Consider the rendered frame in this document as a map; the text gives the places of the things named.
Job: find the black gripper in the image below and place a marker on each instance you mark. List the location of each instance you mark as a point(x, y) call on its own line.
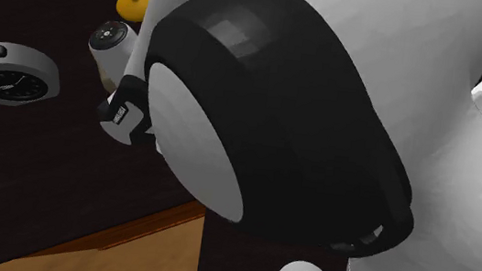
point(142, 130)

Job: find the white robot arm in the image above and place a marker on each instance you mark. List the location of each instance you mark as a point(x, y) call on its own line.
point(426, 127)

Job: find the white cylinder bottle black cap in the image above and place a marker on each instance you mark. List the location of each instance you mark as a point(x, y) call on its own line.
point(113, 52)

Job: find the dark brown wooden table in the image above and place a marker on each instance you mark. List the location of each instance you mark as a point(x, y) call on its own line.
point(49, 164)

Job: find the yellow round fruit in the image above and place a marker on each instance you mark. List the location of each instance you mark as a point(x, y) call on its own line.
point(132, 5)

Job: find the grey round clock black face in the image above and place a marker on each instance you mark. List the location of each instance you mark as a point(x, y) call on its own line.
point(11, 77)

